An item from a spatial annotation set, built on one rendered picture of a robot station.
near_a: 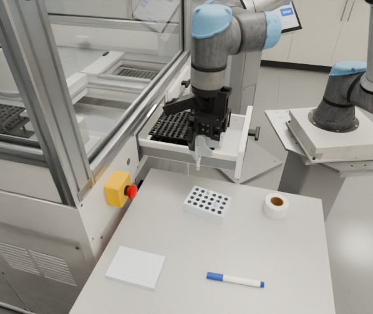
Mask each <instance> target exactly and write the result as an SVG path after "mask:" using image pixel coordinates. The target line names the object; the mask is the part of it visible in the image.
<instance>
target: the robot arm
mask: <svg viewBox="0 0 373 314"><path fill-rule="evenodd" d="M291 1H293V0H221V1H220V0H208V1H206V2H205V3H204V4H203V5H201V6H198V7H196V8H195V9H194V11H193V17H192V21H191V71H190V83H191V92H192V93H190V94H188V95H184V96H182V97H178V98H173V99H170V100H169V101H167V102H166V103H165V105H164V106H163V107H162V108H163V111H164V112H165V114H166V116H168V115H174V114H176V113H178V112H182V111H185V110H189V109H190V111H191V113H190V115H189V117H188V133H187V143H188V149H189V150H190V153H191V155H192V156H193V158H194V159H195V161H198V156H209V157H211V156H213V151H212V150H211V149H210V148H217V147H219V141H220V135H221V133H222V132H226V130H227V127H230V118H231V108H228V100H229V96H230V95H231V91H232V88H231V87H226V86H224V85H225V78H226V67H227V61H228V56H229V55H237V54H244V53H248V52H256V51H259V52H260V51H262V50H265V49H270V48H272V47H274V46H275V45H276V44H277V43H278V41H279V39H280V37H281V31H282V25H281V20H280V18H279V16H278V15H277V14H276V13H275V12H272V11H273V10H275V9H277V8H279V7H281V6H283V5H285V4H287V3H289V2H291ZM364 1H365V2H366V3H367V4H369V5H370V14H369V35H368V46H367V63H365V62H360V61H353V60H349V61H342V62H338V63H336V64H334V65H333V66H332V69H331V72H330V74H329V78H328V81H327V85H326V89H325V92H324V96H323V98H322V101H321V102H320V104H319V105H318V107H317V108H316V109H315V111H314V114H313V118H314V120H315V121H316V122H317V123H318V124H320V125H322V126H325V127H328V128H333V129H346V128H350V127H351V126H352V125H353V124H354V122H355V119H356V117H355V106H357V107H359V108H361V109H363V110H365V111H367V112H369V113H371V114H373V0H364ZM228 116H229V119H228ZM217 135H218V136H217Z"/></svg>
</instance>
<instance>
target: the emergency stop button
mask: <svg viewBox="0 0 373 314"><path fill-rule="evenodd" d="M137 191H138V188H137V186H136V185H135V184H132V185H131V186H130V187H128V189H127V194H128V198H130V199H133V198H135V197H136V195H137Z"/></svg>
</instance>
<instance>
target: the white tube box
mask: <svg viewBox="0 0 373 314"><path fill-rule="evenodd" d="M206 190H207V189H205V188H201V187H199V186H195V185H194V187H193V189H192V190H191V192H190V193H189V195H188V196H187V198H186V199H185V201H184V203H183V212H187V213H189V214H192V215H194V216H197V217H200V218H202V219H205V220H207V221H211V222H214V223H216V224H219V225H222V223H223V221H224V220H225V217H226V215H227V213H228V211H229V209H230V206H231V200H232V197H229V196H225V195H223V194H220V193H216V192H214V191H211V192H210V194H209V195H207V194H206ZM215 201H216V202H217V203H218V206H217V207H214V206H213V203H214V202H215Z"/></svg>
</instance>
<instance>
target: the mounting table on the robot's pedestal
mask: <svg viewBox="0 0 373 314"><path fill-rule="evenodd" d="M357 109H358V108H357ZM358 110H359V109H358ZM360 112H361V111H360ZM361 113H362V112H361ZM264 114H265V115H266V117H267V119H268V120H269V122H270V124H271V126H272V127H273V129H274V131H275V133H276V134H277V136H278V138H279V140H280V142H281V144H282V145H283V147H284V149H285V150H286V151H288V152H290V153H293V154H295V155H298V156H300V157H302V158H305V159H307V160H309V158H308V157H307V156H306V154H305V152H304V151H303V149H302V148H301V146H300V144H299V143H298V141H297V140H296V138H295V137H294V135H293V134H292V132H291V130H290V129H289V127H288V126H287V124H286V122H285V120H284V119H291V117H290V116H289V110H266V111H265V113H264ZM362 114H363V113H362ZM363 115H364V114H363ZM364 116H365V115H364ZM368 119H369V118H368ZM369 120H370V119H369ZM370 121H371V120H370ZM371 122H372V121H371ZM372 123H373V122H372ZM316 164H319V165H321V166H323V167H325V168H328V169H331V170H333V171H335V172H337V173H341V175H340V178H343V177H356V176H373V160H367V161H341V162H328V163H316Z"/></svg>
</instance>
